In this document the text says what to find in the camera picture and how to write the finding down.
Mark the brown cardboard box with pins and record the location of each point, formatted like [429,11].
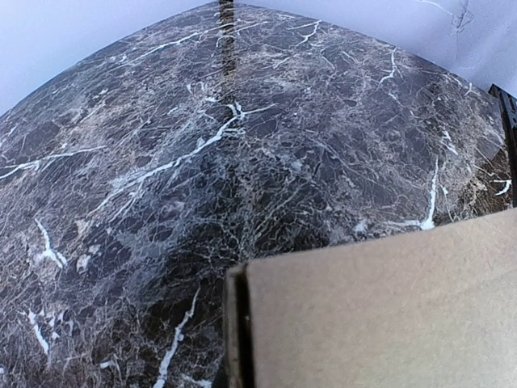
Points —
[433,308]

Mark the black front table rail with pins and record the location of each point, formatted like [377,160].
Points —
[507,104]

